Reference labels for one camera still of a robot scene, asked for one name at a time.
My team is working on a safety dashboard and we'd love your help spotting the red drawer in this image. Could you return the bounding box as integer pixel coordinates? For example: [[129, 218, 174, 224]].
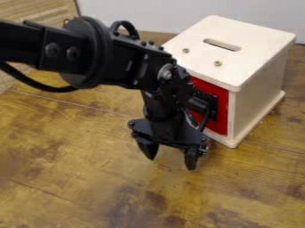
[[191, 77, 229, 135]]

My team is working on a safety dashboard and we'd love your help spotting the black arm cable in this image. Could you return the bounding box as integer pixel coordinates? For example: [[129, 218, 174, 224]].
[[0, 61, 82, 94]]

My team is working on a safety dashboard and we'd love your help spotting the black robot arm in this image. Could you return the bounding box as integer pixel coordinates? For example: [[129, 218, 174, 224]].
[[0, 16, 212, 170]]

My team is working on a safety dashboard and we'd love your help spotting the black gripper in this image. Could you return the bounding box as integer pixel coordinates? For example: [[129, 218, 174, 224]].
[[128, 102, 209, 170]]

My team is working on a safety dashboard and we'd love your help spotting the white wooden drawer cabinet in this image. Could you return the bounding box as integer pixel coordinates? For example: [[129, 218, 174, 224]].
[[165, 15, 296, 148]]

